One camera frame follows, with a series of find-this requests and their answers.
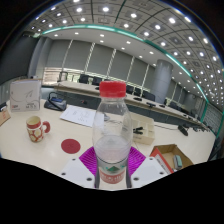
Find row of black office chairs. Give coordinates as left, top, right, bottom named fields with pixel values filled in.
left=78, top=73, right=201, bottom=118

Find brown box with red side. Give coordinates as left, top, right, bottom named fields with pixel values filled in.
left=149, top=143, right=195, bottom=175

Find flat round red coaster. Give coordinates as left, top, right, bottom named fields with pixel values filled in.
left=60, top=138, right=82, bottom=155

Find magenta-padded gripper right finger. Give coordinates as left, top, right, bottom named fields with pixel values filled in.
left=125, top=146, right=169, bottom=190

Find long curved conference desk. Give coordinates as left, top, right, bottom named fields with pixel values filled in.
left=53, top=80, right=211, bottom=134

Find brown envelope with red print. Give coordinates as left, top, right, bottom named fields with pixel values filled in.
left=0, top=106, right=12, bottom=127

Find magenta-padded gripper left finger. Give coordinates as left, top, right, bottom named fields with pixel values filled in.
left=57, top=146, right=100, bottom=190

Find white paper sheets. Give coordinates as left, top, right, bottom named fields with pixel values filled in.
left=59, top=104, right=98, bottom=128

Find cream open cardboard box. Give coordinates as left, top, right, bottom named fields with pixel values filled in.
left=129, top=111, right=156, bottom=146

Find round ceiling lights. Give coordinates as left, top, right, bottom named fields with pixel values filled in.
left=31, top=0, right=224, bottom=111

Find black clip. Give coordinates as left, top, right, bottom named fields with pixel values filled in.
left=132, top=125, right=145, bottom=135

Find small grey-green block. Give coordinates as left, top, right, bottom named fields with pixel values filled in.
left=173, top=154, right=184, bottom=169

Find white cardboard box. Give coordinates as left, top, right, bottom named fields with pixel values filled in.
left=9, top=79, right=43, bottom=113

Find red and cream patterned mug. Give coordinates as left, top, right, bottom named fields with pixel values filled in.
left=25, top=115, right=52, bottom=144

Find small black desk device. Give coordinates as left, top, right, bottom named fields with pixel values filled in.
left=177, top=124, right=190, bottom=137

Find clear red-capped water bottle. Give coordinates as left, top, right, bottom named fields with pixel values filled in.
left=92, top=80, right=134, bottom=185

